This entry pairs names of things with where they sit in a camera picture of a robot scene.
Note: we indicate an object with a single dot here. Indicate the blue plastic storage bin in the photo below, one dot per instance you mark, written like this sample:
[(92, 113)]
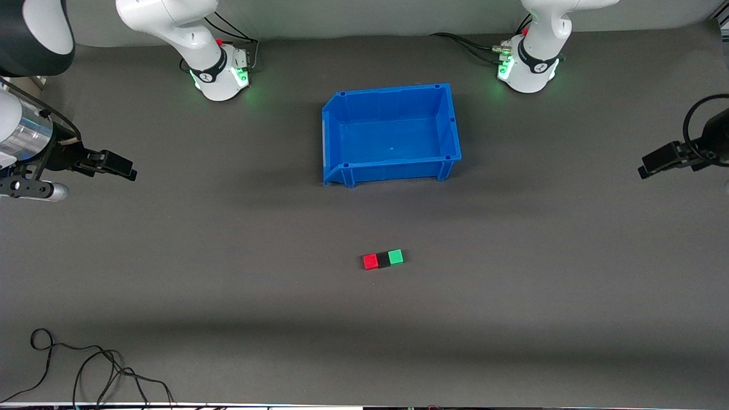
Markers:
[(393, 136)]

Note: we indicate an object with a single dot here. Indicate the small green cube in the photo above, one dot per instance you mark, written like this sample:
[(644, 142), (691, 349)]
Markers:
[(395, 257)]

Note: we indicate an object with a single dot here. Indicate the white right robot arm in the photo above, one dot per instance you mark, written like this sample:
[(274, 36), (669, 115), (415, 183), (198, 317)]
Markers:
[(211, 68)]

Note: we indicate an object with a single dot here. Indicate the small black cube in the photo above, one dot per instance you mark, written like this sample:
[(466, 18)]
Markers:
[(383, 261)]

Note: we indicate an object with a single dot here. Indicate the small red cube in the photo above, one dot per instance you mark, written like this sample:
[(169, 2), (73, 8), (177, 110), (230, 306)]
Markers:
[(371, 261)]

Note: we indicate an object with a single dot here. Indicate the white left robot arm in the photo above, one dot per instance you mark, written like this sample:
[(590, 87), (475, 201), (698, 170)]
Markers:
[(535, 62)]

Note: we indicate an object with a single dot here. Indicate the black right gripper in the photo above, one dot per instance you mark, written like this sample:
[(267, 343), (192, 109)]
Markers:
[(62, 157)]

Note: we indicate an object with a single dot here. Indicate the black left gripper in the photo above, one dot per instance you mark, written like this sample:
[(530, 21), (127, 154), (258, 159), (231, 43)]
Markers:
[(699, 156)]

